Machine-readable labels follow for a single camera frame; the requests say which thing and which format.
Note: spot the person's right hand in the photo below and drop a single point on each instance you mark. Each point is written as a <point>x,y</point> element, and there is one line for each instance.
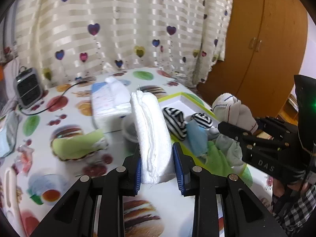
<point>287,194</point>

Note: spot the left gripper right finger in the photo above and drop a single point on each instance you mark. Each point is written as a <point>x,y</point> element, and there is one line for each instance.
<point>183,165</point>

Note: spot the blue wet wipes pack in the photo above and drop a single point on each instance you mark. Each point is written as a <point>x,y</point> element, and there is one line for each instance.
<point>8,133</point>

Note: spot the blue face mask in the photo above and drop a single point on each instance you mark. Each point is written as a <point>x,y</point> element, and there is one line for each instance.
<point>197,137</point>

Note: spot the green rimmed white tray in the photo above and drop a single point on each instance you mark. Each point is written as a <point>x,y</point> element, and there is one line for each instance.
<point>189,105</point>

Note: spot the clear lidded container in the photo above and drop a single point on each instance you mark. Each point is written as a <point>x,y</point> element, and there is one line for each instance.
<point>128,129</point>

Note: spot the wooden wardrobe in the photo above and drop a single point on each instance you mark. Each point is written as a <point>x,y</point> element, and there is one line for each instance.
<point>265,46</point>

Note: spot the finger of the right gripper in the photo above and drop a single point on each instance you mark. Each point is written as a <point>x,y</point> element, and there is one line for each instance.
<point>240,135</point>
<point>262,122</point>

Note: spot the light green cloth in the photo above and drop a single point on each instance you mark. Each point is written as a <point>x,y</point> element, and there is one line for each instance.
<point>215,161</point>

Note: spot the grey work glove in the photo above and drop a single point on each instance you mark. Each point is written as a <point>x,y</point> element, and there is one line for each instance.
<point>212,133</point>

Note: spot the grey small heater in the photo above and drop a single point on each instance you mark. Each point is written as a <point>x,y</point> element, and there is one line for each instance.
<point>27,87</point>

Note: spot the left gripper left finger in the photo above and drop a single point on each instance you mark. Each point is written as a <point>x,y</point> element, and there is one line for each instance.
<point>132,175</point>

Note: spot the white curved plastic piece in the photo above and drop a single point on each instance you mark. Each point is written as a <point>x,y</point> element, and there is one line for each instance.
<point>11,205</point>

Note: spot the white tissue pack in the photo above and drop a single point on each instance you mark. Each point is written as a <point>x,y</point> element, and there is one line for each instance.
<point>110,101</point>

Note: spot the white towel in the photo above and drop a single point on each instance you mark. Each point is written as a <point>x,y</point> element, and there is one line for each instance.
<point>157,163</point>

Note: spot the green towel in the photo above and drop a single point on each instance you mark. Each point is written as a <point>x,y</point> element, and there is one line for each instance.
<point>71,144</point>

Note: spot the black white striped sock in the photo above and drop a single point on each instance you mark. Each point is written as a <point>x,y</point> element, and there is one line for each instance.
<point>175,122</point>

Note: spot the heart patterned curtain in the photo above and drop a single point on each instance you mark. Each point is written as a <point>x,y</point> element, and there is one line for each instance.
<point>65,40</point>

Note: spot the plaid sleeve forearm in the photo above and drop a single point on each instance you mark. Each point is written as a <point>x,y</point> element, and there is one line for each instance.
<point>299,214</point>

